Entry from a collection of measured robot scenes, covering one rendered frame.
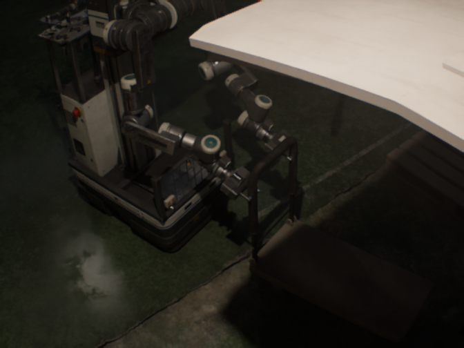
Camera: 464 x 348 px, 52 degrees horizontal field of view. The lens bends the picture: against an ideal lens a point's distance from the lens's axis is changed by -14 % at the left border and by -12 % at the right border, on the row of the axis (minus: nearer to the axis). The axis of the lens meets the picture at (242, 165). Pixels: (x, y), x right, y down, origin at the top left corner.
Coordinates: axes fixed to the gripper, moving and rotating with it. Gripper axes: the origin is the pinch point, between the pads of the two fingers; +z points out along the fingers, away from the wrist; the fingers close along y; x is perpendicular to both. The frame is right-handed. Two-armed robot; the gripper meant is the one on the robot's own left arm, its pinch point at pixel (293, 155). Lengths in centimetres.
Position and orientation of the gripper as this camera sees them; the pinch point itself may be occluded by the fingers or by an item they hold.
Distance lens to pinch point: 248.2
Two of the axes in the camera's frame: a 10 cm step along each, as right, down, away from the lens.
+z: 7.7, 6.0, -2.3
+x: 2.4, -6.0, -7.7
